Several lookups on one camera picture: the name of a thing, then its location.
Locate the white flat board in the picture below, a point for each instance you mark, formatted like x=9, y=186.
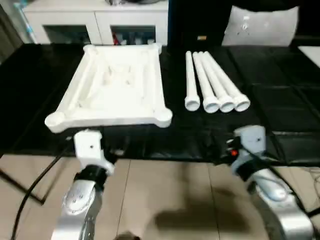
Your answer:
x=312, y=52

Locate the black cabinet with gold label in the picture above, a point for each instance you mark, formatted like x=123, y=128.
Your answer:
x=195, y=20

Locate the grey printed cushion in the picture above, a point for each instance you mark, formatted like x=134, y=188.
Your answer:
x=262, y=27

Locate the pale blue pole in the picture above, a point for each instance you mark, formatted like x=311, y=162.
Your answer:
x=26, y=25

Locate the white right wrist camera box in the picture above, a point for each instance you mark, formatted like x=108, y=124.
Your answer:
x=252, y=140

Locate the white plastic table top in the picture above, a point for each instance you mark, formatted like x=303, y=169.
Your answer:
x=112, y=95

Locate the red bottle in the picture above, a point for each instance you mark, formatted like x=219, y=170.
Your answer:
x=115, y=38

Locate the white glass-door cabinet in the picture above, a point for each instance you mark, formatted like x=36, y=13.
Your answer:
x=100, y=17

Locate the black padded work mat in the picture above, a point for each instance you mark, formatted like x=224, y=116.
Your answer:
x=275, y=112

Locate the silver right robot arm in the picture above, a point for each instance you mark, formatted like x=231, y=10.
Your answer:
x=287, y=212

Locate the white plastic table leg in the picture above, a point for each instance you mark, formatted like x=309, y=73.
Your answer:
x=225, y=80
x=214, y=80
x=203, y=80
x=190, y=80

